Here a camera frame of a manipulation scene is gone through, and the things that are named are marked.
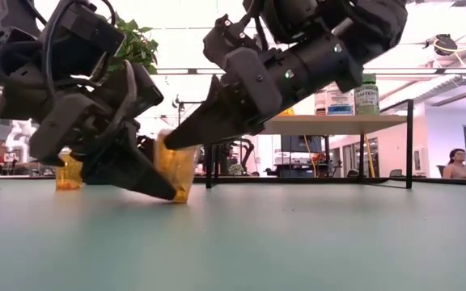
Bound green table mat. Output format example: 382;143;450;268
0;177;466;291

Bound black aluminium table frame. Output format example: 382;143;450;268
0;173;466;187

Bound green plant in black pot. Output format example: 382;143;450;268
107;18;160;76

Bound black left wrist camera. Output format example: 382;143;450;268
49;2;127;68

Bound green bottle green cap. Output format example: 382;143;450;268
354;73;380;116

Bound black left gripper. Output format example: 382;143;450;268
0;51;178;202

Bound white bottle blue label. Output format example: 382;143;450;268
324;82;355;116

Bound black round cable connector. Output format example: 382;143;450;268
425;34;459;57

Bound person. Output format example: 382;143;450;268
442;148;466;180

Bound wooden shelf black legs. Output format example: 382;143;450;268
204;99;415;190

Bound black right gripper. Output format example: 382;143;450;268
163;14;364;151

